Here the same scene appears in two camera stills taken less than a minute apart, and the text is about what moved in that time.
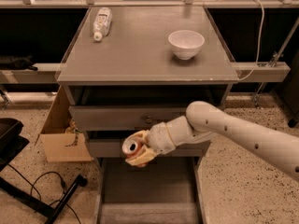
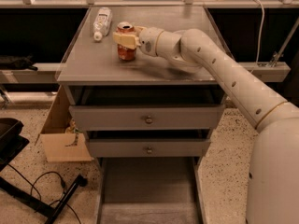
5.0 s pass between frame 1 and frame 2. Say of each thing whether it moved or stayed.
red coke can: moved
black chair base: stayed
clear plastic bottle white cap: stayed
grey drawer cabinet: stayed
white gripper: moved
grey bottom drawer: stayed
